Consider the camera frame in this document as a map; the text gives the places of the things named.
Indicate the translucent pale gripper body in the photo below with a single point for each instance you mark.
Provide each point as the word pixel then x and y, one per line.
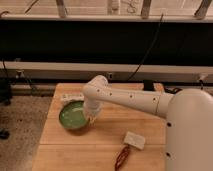
pixel 91 118

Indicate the green ceramic bowl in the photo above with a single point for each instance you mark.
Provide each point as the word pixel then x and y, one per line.
pixel 71 116

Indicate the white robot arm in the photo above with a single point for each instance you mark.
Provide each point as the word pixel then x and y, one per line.
pixel 188 115

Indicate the white plastic bottle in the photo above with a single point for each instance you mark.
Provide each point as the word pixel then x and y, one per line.
pixel 72 97

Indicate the black cylindrical table clamp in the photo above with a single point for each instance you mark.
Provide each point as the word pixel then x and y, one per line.
pixel 148 85

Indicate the black object at left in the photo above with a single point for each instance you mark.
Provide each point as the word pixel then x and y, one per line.
pixel 5 99

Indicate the grey metal rail beam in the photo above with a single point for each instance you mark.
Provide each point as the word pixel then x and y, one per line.
pixel 115 72

